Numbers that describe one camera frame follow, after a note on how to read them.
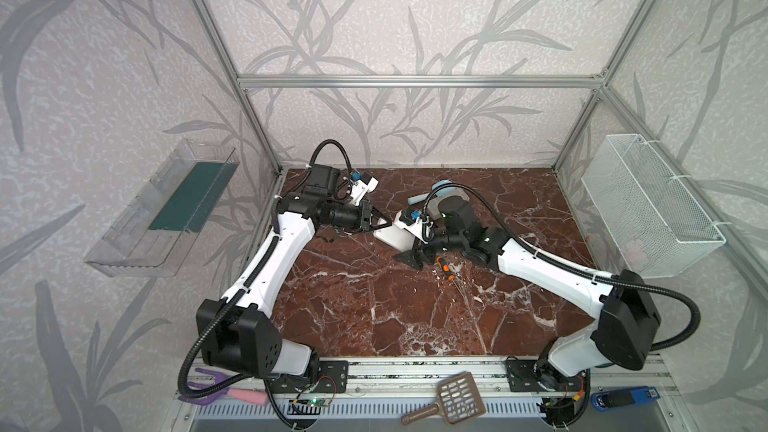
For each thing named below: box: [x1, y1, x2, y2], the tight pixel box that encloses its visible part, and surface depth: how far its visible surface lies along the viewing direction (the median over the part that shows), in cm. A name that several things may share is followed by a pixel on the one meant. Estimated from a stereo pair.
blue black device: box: [591, 386, 661, 411], surface depth 69 cm
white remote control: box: [373, 224, 416, 252], surface depth 74 cm
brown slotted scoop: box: [401, 372, 487, 425], surface depth 72 cm
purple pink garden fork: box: [178, 368, 268, 405], surface depth 72 cm
